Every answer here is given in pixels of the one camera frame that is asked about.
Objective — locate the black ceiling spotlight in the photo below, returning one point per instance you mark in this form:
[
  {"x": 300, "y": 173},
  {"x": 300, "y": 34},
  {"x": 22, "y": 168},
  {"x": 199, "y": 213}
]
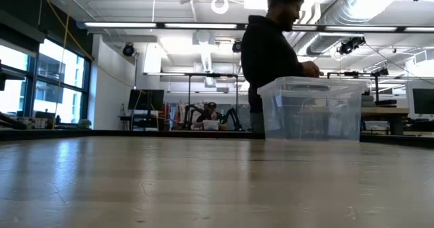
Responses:
[
  {"x": 236, "y": 46},
  {"x": 351, "y": 45},
  {"x": 128, "y": 50}
]

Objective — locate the black computer monitor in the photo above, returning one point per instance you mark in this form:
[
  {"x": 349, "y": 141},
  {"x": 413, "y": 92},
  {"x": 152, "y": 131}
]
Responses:
[
  {"x": 146, "y": 99},
  {"x": 424, "y": 100}
]

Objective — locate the clear plastic container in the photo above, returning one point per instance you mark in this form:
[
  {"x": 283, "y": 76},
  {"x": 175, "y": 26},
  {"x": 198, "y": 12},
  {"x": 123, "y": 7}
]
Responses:
[{"x": 312, "y": 119}]

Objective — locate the black background rig frame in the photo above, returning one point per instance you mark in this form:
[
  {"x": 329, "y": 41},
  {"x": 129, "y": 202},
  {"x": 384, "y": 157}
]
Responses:
[{"x": 212, "y": 75}]

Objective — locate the person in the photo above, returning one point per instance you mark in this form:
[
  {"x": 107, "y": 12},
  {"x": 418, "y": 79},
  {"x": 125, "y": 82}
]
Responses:
[
  {"x": 210, "y": 114},
  {"x": 268, "y": 51}
]

